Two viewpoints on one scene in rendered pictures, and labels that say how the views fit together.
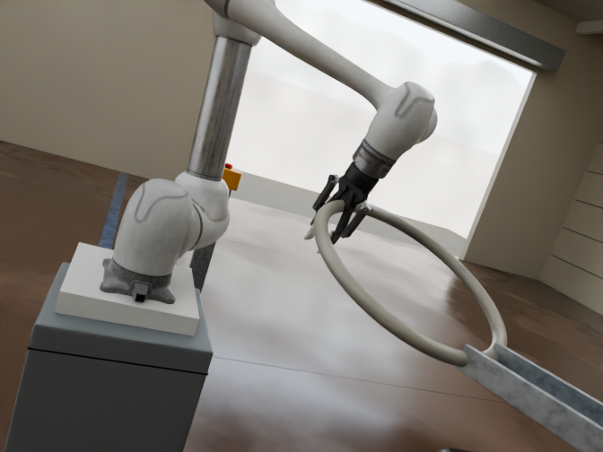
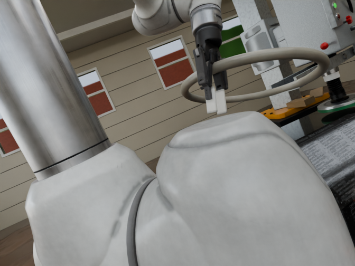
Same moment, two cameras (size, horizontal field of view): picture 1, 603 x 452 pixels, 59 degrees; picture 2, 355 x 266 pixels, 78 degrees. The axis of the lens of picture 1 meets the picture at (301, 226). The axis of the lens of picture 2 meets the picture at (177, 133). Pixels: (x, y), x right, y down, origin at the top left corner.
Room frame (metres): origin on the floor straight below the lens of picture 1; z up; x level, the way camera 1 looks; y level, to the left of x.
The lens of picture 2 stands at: (1.29, 0.58, 1.16)
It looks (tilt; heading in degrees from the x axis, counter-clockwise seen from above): 6 degrees down; 280
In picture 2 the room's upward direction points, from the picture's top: 24 degrees counter-clockwise
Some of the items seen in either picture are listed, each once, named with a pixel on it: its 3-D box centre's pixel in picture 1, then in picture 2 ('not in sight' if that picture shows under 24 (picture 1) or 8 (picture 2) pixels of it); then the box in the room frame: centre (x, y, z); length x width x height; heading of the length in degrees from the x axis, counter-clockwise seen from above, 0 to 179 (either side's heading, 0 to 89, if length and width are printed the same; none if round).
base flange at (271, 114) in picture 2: not in sight; (289, 106); (0.60, -1.62, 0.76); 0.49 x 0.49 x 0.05; 14
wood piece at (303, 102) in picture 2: not in sight; (300, 102); (0.59, -1.37, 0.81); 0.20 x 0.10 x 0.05; 112
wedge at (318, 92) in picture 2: not in sight; (316, 93); (0.40, -1.50, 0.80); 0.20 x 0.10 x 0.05; 59
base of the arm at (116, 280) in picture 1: (140, 276); not in sight; (1.28, 0.35, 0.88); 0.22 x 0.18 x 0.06; 22
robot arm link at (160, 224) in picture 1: (157, 223); (240, 215); (1.30, 0.35, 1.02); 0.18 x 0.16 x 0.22; 164
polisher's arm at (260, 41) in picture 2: not in sight; (287, 37); (0.47, -1.48, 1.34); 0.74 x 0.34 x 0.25; 134
